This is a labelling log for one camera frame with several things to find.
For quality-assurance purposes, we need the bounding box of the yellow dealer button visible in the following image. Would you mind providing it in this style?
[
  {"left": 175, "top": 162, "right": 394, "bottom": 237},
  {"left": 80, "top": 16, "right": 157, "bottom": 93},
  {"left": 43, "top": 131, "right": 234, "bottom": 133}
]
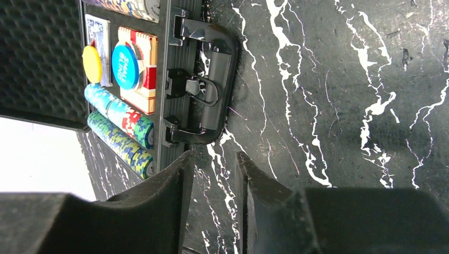
[{"left": 82, "top": 46, "right": 102, "bottom": 83}]

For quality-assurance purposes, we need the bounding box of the light blue chip row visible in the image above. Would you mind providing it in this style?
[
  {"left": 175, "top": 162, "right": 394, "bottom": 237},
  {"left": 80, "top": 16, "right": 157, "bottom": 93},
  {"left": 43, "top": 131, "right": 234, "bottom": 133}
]
[{"left": 84, "top": 83, "right": 154, "bottom": 149}]

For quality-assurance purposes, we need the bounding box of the blue dealer button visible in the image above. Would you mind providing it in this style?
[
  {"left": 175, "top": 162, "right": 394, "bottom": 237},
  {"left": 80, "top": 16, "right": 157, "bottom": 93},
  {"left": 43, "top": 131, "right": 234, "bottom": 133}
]
[{"left": 111, "top": 45, "right": 140, "bottom": 90}]

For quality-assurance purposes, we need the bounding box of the blue playing card deck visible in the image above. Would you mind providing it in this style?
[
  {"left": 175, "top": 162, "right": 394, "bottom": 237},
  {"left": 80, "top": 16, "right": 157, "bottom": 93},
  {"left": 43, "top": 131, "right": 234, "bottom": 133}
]
[{"left": 85, "top": 14, "right": 112, "bottom": 87}]

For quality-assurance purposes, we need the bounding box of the teal green chip row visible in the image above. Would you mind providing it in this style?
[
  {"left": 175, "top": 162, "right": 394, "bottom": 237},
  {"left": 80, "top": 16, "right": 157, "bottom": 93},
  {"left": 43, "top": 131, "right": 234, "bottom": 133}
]
[{"left": 87, "top": 111, "right": 154, "bottom": 179}]

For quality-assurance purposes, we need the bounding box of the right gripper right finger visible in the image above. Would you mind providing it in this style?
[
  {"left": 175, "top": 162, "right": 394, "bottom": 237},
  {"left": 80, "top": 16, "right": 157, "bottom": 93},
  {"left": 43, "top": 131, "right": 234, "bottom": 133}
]
[{"left": 236, "top": 152, "right": 448, "bottom": 253}]

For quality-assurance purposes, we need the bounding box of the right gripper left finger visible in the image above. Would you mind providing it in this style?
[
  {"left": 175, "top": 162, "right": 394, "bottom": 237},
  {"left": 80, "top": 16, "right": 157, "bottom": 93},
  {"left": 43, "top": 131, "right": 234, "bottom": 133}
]
[{"left": 1, "top": 151, "right": 193, "bottom": 253}]

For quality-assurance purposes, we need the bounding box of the red playing card deck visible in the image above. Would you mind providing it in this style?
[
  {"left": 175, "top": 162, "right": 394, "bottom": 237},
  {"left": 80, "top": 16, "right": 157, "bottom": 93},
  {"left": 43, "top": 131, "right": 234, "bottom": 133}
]
[{"left": 116, "top": 26, "right": 158, "bottom": 115}]

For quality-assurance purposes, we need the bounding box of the black poker set case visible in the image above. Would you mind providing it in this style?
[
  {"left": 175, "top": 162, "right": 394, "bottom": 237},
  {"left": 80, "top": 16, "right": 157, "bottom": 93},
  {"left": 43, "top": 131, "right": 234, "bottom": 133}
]
[{"left": 1, "top": 1, "right": 239, "bottom": 172}]

